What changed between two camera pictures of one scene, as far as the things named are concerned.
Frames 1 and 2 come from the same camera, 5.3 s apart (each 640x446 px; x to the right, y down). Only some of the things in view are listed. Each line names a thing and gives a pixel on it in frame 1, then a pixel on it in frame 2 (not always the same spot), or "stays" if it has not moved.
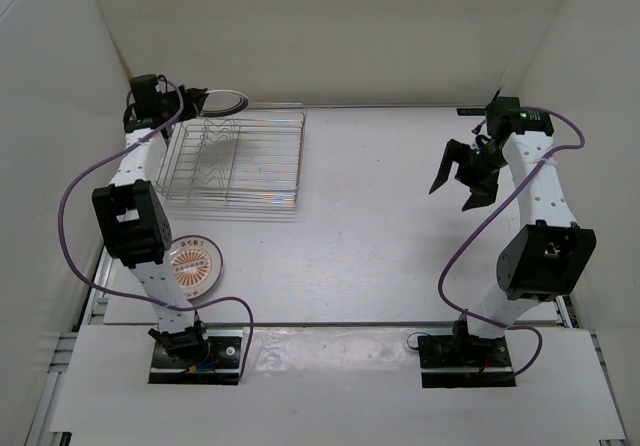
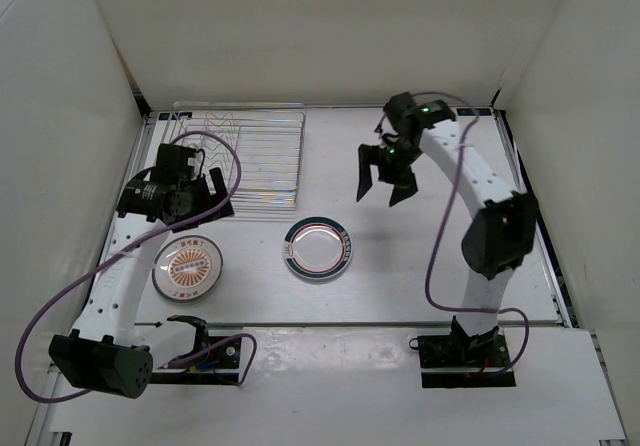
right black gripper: x=484 y=192 → x=405 y=185
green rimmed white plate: x=224 y=102 → x=317 y=248
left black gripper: x=191 y=107 → x=210 y=201
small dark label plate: x=471 y=111 stays
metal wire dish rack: x=241 y=166 stays
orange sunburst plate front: x=197 y=265 stays
